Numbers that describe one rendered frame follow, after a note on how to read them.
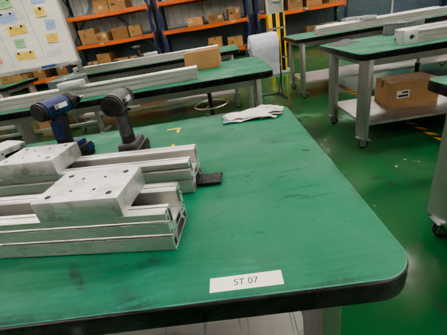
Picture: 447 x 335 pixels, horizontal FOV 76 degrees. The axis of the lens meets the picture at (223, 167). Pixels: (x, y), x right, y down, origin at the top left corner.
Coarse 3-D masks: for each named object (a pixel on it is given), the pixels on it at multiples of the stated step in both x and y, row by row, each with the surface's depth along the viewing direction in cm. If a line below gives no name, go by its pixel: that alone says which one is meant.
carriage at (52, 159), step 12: (60, 144) 76; (72, 144) 75; (12, 156) 74; (24, 156) 72; (36, 156) 71; (48, 156) 69; (60, 156) 70; (72, 156) 74; (0, 168) 69; (12, 168) 69; (24, 168) 69; (36, 168) 68; (48, 168) 68; (60, 168) 69
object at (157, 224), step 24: (144, 192) 55; (168, 192) 54; (0, 216) 61; (24, 216) 54; (144, 216) 48; (168, 216) 49; (0, 240) 54; (24, 240) 54; (48, 240) 53; (72, 240) 54; (96, 240) 52; (120, 240) 51; (144, 240) 51; (168, 240) 50
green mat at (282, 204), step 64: (192, 128) 111; (256, 128) 100; (192, 192) 68; (256, 192) 64; (320, 192) 60; (64, 256) 55; (128, 256) 52; (192, 256) 50; (256, 256) 47; (320, 256) 45; (384, 256) 43; (0, 320) 44
